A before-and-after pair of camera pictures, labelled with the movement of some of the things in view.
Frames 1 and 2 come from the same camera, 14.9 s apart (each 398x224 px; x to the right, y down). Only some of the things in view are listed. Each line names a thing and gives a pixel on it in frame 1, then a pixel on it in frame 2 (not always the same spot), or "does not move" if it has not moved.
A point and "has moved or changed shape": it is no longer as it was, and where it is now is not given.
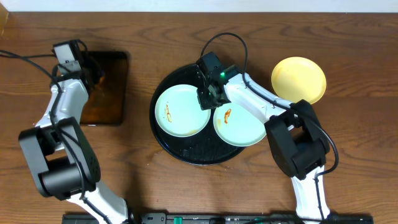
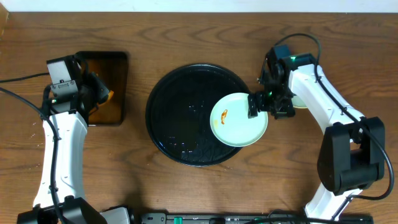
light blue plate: [235, 127] does not move
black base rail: [222, 218] does not move
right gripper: [204, 103] -> [257, 102]
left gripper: [90, 68] -> [95, 84]
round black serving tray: [204, 148] does not move
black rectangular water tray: [107, 102] does not move
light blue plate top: [178, 111] has moved or changed shape
